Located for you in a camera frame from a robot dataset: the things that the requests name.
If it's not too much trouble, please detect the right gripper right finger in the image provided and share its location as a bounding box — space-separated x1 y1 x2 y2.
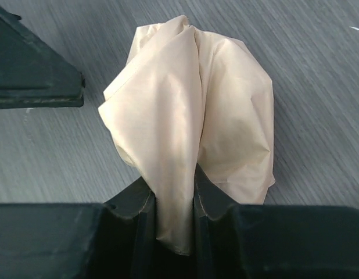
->
193 167 359 278

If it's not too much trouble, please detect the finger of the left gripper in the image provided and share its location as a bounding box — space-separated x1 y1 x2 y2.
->
0 6 85 109

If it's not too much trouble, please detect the beige folding umbrella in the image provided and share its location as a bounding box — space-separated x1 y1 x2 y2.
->
99 15 275 255

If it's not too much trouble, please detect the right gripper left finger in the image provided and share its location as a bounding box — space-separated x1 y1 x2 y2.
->
0 179 155 278

